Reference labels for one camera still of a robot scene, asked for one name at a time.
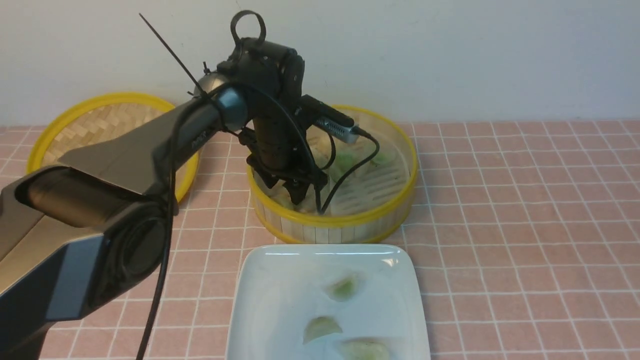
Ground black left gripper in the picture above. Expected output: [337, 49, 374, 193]
[238, 95, 330, 206]

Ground green dumpling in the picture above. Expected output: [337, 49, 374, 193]
[323, 273, 362, 302]
[332, 149, 364, 178]

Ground pale dumpling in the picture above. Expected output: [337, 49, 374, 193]
[338, 339, 391, 360]
[302, 316, 343, 345]

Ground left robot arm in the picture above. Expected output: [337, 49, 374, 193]
[1, 38, 327, 360]

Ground white square plate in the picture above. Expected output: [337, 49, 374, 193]
[225, 244, 432, 360]

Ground yellow rimmed bamboo steamer basket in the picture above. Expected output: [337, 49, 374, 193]
[247, 105, 419, 244]

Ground yellow rimmed bamboo steamer lid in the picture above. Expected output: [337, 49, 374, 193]
[26, 92, 175, 174]

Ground pink checkered tablecloth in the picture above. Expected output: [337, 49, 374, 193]
[0, 120, 640, 360]

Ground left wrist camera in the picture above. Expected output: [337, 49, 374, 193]
[299, 95, 359, 144]

